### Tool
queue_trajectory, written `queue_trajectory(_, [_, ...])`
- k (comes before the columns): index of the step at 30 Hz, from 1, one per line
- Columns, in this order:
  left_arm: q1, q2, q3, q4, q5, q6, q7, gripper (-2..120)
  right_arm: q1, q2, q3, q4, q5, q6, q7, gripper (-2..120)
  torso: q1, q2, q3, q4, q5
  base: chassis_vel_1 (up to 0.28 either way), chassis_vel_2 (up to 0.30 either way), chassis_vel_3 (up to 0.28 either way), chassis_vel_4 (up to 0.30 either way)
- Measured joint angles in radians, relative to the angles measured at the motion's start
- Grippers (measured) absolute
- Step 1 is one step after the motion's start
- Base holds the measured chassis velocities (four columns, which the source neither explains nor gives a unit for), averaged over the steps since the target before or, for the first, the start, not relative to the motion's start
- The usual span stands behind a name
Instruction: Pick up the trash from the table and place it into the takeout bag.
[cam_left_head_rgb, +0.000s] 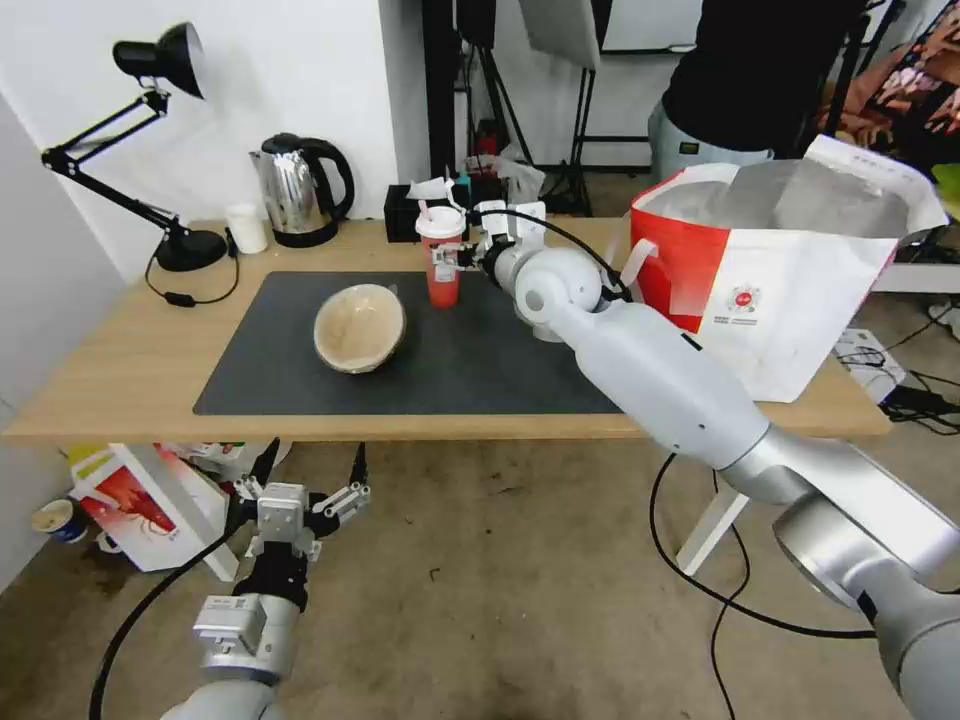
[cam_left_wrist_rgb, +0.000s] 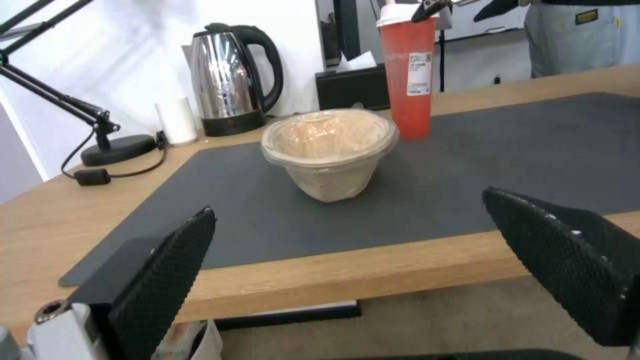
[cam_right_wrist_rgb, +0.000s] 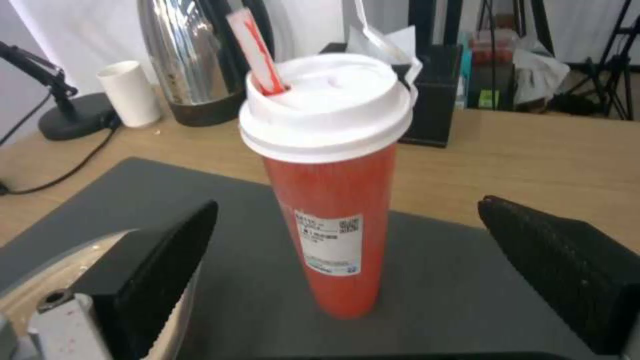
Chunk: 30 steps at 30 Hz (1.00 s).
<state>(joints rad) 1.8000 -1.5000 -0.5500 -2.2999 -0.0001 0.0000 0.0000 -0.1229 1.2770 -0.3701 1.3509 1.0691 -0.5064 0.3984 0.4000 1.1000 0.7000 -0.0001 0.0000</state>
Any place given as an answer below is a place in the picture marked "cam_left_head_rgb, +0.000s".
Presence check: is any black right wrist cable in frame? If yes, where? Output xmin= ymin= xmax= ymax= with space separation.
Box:
xmin=470 ymin=209 xmax=633 ymax=303

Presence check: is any small white cup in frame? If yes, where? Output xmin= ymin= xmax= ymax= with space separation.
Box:
xmin=224 ymin=203 xmax=270 ymax=256

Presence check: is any red drink cup white lid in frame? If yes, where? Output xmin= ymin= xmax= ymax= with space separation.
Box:
xmin=414 ymin=206 xmax=465 ymax=310

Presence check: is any white softbox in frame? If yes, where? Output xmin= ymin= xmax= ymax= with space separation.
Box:
xmin=517 ymin=0 xmax=603 ymax=70

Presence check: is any colourful picture panel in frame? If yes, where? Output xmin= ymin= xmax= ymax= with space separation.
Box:
xmin=843 ymin=28 xmax=960 ymax=168

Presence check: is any black desk lamp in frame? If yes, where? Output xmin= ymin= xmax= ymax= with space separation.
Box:
xmin=40 ymin=20 xmax=230 ymax=274

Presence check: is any black lamp cable with switch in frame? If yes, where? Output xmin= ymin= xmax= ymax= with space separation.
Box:
xmin=143 ymin=223 xmax=242 ymax=310

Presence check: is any blue instant noodle cup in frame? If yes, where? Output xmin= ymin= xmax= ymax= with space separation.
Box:
xmin=30 ymin=497 xmax=93 ymax=547

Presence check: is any black floor cable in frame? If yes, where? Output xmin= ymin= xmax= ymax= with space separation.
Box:
xmin=647 ymin=448 xmax=880 ymax=640

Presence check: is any black light stand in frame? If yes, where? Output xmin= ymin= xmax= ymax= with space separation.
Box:
xmin=554 ymin=65 xmax=601 ymax=219

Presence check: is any white red carton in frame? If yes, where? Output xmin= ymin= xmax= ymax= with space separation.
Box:
xmin=69 ymin=440 xmax=235 ymax=582

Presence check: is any white power adapter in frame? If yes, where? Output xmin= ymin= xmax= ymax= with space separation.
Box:
xmin=475 ymin=197 xmax=547 ymax=250

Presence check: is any white flat box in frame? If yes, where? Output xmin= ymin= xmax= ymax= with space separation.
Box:
xmin=833 ymin=328 xmax=910 ymax=404

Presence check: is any black box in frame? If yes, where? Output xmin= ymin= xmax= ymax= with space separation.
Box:
xmin=383 ymin=182 xmax=438 ymax=244

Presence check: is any crumpled white paper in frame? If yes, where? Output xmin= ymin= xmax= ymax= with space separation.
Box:
xmin=404 ymin=176 xmax=471 ymax=220

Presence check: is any white table leg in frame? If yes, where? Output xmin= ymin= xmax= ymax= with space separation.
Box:
xmin=676 ymin=479 xmax=752 ymax=578

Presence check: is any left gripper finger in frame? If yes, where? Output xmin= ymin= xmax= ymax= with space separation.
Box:
xmin=311 ymin=440 xmax=373 ymax=528
xmin=230 ymin=437 xmax=283 ymax=520

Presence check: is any person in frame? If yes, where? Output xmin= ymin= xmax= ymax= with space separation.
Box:
xmin=647 ymin=0 xmax=853 ymax=175

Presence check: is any steel electric kettle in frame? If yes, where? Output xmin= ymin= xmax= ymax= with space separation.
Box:
xmin=248 ymin=132 xmax=357 ymax=250

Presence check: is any beige paper bowl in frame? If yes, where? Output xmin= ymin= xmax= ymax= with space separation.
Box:
xmin=312 ymin=282 xmax=411 ymax=375

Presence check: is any black desk mat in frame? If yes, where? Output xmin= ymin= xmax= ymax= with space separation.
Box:
xmin=192 ymin=269 xmax=640 ymax=417

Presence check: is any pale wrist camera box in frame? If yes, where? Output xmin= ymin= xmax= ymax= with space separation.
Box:
xmin=257 ymin=482 xmax=309 ymax=544

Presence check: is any black power brick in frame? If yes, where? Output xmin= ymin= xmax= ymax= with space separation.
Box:
xmin=883 ymin=383 xmax=960 ymax=435

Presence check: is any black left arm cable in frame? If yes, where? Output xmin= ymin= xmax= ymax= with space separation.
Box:
xmin=88 ymin=487 xmax=261 ymax=720

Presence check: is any white red takeout bag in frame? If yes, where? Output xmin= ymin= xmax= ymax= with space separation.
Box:
xmin=626 ymin=134 xmax=949 ymax=404

